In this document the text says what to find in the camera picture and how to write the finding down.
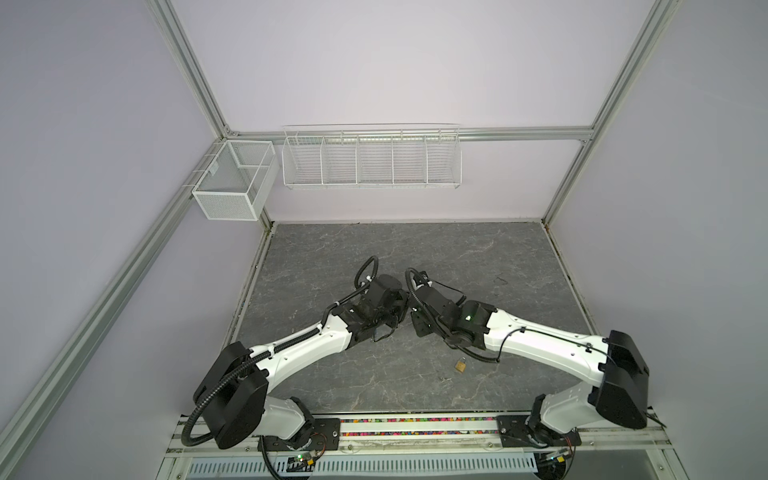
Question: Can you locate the white mesh box basket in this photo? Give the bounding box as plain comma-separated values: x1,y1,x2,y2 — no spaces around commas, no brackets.
192,140,280,221

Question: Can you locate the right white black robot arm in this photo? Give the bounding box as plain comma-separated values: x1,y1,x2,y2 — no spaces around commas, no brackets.
405,268,650,434

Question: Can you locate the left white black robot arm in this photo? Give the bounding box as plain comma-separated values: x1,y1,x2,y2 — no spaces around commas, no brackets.
180,256,410,450

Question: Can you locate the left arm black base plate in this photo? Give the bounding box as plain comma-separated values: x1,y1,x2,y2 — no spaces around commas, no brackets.
258,417,341,452

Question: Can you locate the white vented cable duct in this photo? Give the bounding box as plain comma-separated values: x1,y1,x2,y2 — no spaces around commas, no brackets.
186,453,538,479

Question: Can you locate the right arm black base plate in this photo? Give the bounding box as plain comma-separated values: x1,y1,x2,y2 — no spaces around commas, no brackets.
496,414,582,449

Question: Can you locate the white wire shelf basket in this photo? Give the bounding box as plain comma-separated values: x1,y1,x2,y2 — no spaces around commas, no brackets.
282,124,463,189

